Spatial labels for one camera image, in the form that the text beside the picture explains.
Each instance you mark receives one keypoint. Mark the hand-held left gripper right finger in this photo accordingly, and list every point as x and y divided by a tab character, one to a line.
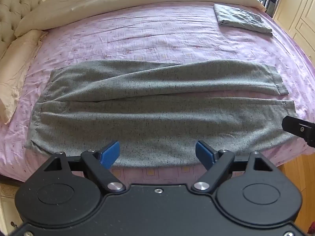
204	155

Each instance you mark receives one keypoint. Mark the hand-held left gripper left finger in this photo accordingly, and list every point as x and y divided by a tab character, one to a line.
110	155

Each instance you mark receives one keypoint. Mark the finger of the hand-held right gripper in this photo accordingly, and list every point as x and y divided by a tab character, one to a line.
300	129

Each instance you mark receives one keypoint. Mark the grey speckled pants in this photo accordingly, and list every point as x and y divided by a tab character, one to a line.
157	108

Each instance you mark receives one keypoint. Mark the folded plain grey pants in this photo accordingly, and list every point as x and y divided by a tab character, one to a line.
238	17

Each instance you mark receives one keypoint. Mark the cream nightstand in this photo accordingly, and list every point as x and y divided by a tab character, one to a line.
7	209

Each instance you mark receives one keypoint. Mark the cream wardrobe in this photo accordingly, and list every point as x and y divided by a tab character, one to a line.
297	5

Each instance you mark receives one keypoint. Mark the purple patterned bedsheet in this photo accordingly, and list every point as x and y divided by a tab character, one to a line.
147	36

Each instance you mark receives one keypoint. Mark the cream pillow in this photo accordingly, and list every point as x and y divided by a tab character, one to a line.
14	73

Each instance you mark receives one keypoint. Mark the cream tufted headboard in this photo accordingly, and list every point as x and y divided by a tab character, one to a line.
12	9

